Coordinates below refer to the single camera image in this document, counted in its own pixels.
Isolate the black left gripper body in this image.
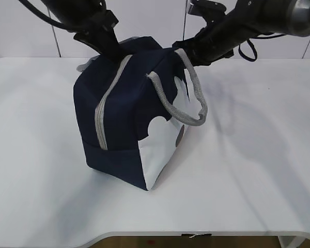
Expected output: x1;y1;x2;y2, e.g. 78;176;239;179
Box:
67;5;119;33

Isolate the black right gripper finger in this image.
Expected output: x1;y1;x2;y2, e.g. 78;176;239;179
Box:
172;38;212;66

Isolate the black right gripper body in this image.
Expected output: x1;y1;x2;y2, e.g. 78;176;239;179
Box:
194;27;234;62

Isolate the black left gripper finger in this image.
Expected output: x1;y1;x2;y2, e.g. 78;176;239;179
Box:
73;29;126;63

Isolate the navy and white lunch bag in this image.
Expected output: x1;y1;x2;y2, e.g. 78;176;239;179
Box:
73;37;208;191

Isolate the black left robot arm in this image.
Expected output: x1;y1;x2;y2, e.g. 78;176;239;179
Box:
42;0;129;63

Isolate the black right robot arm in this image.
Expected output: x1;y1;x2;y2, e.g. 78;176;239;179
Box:
173;1;310;66

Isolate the black tape on table edge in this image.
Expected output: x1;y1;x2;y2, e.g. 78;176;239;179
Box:
181;233;212;238

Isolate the grey wrist camera bar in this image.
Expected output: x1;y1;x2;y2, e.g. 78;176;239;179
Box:
188;0;227;18

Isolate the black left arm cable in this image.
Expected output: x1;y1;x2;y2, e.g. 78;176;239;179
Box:
18;0;70;30

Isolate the white table leg frame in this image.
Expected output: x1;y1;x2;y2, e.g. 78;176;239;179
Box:
278;236;306;248

